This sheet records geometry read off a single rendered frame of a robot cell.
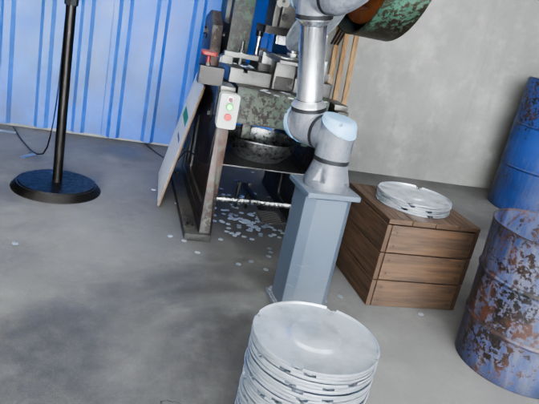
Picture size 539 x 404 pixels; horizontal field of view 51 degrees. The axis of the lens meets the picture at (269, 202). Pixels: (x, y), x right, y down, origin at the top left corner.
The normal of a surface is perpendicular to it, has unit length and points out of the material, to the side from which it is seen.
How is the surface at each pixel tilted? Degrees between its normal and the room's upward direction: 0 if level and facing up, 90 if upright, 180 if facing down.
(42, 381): 0
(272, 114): 90
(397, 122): 90
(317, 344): 0
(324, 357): 0
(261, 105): 90
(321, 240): 90
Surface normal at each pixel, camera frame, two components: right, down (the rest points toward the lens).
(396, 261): 0.23, 0.36
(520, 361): -0.40, 0.25
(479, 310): -0.97, -0.09
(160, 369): 0.19, -0.93
